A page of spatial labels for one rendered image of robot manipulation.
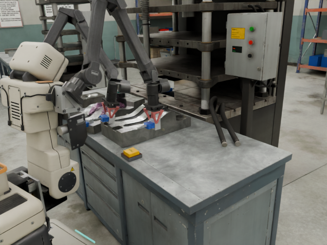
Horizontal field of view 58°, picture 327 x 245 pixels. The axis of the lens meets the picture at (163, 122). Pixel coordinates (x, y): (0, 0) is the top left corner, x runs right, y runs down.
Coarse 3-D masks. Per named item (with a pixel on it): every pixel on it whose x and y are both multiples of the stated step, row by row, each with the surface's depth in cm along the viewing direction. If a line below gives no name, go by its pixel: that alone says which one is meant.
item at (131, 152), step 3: (132, 147) 155; (126, 150) 152; (129, 150) 152; (132, 150) 152; (135, 150) 151; (126, 153) 150; (129, 153) 148; (132, 153) 149; (135, 153) 150; (138, 153) 151; (129, 156) 148; (132, 156) 149
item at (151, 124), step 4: (152, 120) 157; (156, 120) 156; (160, 120) 157; (144, 124) 157; (148, 124) 154; (152, 124) 155; (156, 124) 156; (160, 124) 158; (140, 128) 153; (148, 128) 154; (152, 128) 159; (156, 128) 157; (160, 128) 159
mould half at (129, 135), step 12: (168, 108) 184; (132, 120) 180; (168, 120) 178; (180, 120) 184; (108, 132) 174; (120, 132) 161; (132, 132) 164; (144, 132) 169; (156, 132) 175; (168, 132) 181; (120, 144) 165; (132, 144) 166
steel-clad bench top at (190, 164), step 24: (192, 120) 201; (144, 144) 167; (168, 144) 166; (192, 144) 165; (216, 144) 164; (240, 144) 163; (264, 144) 162; (144, 168) 141; (168, 168) 140; (192, 168) 140; (216, 168) 139; (240, 168) 138; (264, 168) 138; (168, 192) 122; (192, 192) 121; (216, 192) 120
